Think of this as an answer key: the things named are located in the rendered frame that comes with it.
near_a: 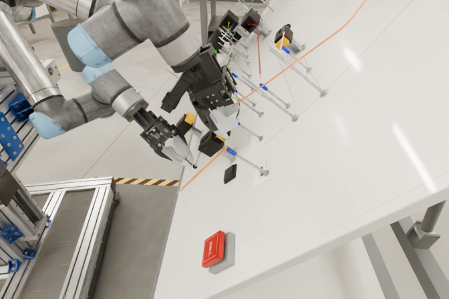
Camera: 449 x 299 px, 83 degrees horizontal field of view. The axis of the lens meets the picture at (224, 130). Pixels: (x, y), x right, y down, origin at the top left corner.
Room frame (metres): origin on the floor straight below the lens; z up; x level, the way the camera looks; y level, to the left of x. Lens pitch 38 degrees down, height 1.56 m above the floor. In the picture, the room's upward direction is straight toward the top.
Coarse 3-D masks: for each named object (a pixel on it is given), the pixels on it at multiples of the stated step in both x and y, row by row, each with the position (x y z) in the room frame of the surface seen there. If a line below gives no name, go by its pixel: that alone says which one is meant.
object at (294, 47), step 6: (288, 24) 0.72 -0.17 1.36; (282, 30) 0.66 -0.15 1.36; (288, 30) 0.66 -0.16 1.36; (276, 36) 0.66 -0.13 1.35; (282, 36) 0.64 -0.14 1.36; (288, 36) 0.64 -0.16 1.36; (276, 42) 0.64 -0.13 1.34; (294, 42) 0.65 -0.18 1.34; (288, 48) 0.65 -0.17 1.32; (294, 48) 0.67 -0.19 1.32; (300, 48) 0.65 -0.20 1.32; (294, 54) 0.66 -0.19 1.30
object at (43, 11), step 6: (42, 6) 4.87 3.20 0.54; (48, 6) 4.97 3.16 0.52; (36, 12) 4.70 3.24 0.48; (42, 12) 4.82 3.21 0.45; (48, 12) 4.94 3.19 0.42; (36, 18) 4.64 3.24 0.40; (42, 18) 4.75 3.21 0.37; (18, 24) 4.27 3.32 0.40; (24, 24) 4.37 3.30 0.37; (30, 24) 5.07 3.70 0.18
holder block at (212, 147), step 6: (210, 132) 0.48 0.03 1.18; (204, 138) 0.49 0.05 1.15; (210, 138) 0.46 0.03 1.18; (204, 144) 0.46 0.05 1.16; (210, 144) 0.46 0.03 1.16; (216, 144) 0.46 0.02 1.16; (222, 144) 0.46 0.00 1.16; (198, 150) 0.46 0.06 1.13; (204, 150) 0.46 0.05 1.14; (210, 150) 0.46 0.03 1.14; (216, 150) 0.46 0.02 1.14; (210, 156) 0.46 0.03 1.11
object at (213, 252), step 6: (216, 234) 0.25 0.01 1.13; (222, 234) 0.25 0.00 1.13; (204, 240) 0.25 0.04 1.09; (210, 240) 0.24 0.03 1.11; (216, 240) 0.24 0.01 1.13; (222, 240) 0.24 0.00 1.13; (204, 246) 0.24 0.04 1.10; (210, 246) 0.23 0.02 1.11; (216, 246) 0.22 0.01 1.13; (222, 246) 0.22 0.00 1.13; (204, 252) 0.23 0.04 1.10; (210, 252) 0.22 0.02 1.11; (216, 252) 0.21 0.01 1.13; (222, 252) 0.21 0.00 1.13; (204, 258) 0.22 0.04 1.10; (210, 258) 0.21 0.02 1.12; (216, 258) 0.20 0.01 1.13; (222, 258) 0.20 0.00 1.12; (204, 264) 0.21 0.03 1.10; (210, 264) 0.20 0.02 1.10
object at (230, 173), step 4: (236, 164) 0.43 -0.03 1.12; (228, 168) 0.43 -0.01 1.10; (232, 168) 0.42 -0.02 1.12; (236, 168) 0.42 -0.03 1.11; (224, 172) 0.43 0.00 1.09; (228, 172) 0.42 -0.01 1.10; (232, 172) 0.41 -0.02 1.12; (236, 172) 0.41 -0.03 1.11; (224, 176) 0.42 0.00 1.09; (228, 176) 0.41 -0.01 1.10; (232, 176) 0.40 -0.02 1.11; (224, 180) 0.40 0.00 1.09; (228, 180) 0.40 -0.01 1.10
